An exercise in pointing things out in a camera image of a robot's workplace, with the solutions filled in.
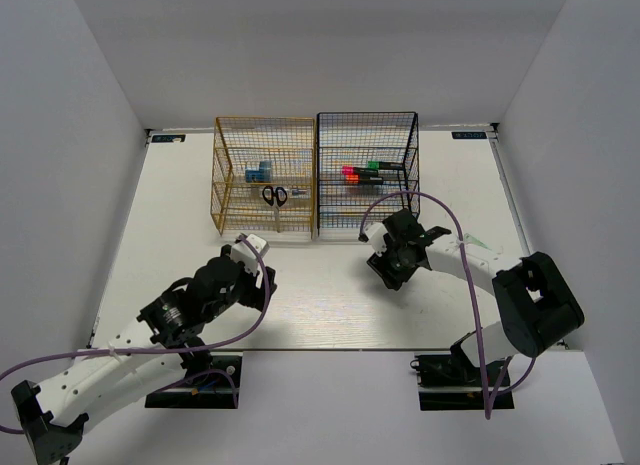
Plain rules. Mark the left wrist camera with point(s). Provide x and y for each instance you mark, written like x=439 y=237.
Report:
x=247 y=249

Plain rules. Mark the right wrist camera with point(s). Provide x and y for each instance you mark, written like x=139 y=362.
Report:
x=377 y=236

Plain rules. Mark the black handled scissors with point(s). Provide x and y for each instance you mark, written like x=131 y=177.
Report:
x=276 y=198

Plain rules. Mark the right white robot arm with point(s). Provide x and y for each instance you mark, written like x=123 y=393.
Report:
x=536 y=307

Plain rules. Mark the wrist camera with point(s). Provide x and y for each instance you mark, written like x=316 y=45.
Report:
x=247 y=249
x=377 y=236

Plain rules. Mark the pink highlighter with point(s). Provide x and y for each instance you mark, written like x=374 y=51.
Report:
x=359 y=171

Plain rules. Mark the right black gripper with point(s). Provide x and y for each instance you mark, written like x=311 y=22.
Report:
x=380 y=265

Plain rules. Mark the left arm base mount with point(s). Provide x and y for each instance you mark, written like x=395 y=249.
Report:
x=206 y=392

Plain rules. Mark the right table label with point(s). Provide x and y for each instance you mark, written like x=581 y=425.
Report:
x=469 y=135

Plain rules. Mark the blue tape dispenser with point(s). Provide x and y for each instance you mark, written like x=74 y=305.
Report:
x=263 y=174

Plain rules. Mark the table label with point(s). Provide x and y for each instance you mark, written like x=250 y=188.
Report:
x=469 y=135
x=168 y=138

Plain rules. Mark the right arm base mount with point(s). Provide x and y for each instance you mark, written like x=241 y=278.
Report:
x=445 y=385

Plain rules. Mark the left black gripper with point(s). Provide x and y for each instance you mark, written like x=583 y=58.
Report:
x=253 y=296

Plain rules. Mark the black wire shelf rack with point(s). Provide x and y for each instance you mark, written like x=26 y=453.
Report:
x=353 y=139

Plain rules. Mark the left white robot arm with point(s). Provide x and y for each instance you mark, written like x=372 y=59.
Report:
x=159 y=349

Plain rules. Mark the left table label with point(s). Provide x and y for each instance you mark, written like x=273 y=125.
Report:
x=168 y=138

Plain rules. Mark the gold wire shelf rack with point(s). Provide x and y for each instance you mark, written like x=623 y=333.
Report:
x=240 y=143

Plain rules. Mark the green highlighter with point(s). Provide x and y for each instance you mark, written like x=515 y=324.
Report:
x=383 y=165

